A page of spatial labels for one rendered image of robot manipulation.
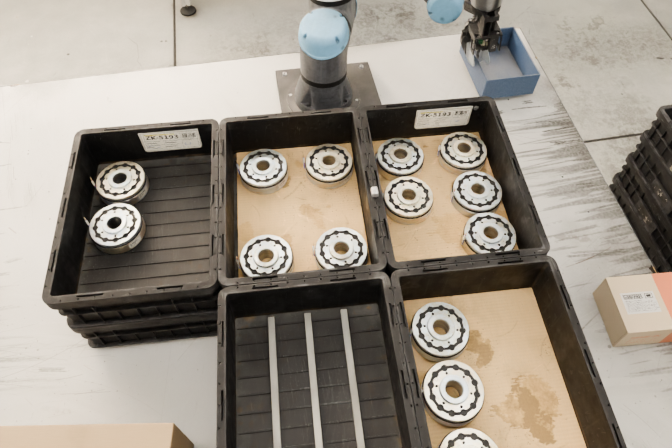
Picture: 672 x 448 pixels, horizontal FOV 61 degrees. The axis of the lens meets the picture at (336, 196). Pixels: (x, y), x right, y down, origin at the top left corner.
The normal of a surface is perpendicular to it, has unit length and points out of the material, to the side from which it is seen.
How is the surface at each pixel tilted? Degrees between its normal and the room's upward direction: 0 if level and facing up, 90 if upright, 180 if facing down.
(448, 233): 0
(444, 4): 87
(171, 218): 0
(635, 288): 0
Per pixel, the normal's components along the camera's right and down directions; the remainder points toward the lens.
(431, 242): 0.00, -0.58
